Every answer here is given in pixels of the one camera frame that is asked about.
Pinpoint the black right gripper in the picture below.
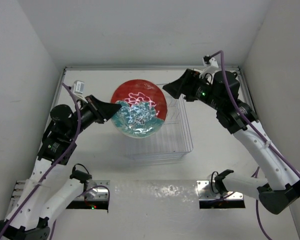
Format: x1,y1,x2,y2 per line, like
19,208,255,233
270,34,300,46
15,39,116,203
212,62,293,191
163,68,223,110

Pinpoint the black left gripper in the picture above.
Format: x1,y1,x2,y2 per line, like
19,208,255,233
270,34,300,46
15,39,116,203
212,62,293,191
64,94,120,140

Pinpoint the red floral round plate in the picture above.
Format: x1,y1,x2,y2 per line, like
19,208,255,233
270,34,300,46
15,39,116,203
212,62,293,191
110,79,168,139

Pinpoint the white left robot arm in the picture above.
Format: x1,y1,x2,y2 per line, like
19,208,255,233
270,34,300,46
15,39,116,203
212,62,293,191
0,95,121,240

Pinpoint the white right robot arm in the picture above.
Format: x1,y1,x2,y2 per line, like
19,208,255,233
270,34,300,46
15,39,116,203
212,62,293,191
162,69,300,215

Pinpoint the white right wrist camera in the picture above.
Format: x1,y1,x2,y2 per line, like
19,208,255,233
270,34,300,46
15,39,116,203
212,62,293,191
201,56,219,75

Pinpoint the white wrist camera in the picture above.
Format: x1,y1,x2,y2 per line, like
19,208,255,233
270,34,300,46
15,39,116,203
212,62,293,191
201,56,219,75
71,80,85,96

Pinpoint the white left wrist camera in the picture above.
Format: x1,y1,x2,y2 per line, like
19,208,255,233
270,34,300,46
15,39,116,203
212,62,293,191
71,80,85,96

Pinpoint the white wire dish rack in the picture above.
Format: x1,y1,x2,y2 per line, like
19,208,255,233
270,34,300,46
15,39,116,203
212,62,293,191
125,91,193,165

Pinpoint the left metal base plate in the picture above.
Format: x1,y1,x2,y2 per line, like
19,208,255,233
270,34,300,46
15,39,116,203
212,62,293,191
75,180,111,202

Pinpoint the metal base plate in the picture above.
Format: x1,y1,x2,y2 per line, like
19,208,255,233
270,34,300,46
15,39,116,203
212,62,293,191
75,180,111,202
196,180,244,202

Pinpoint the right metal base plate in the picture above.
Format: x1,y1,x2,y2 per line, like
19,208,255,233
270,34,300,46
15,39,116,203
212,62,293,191
196,180,244,202

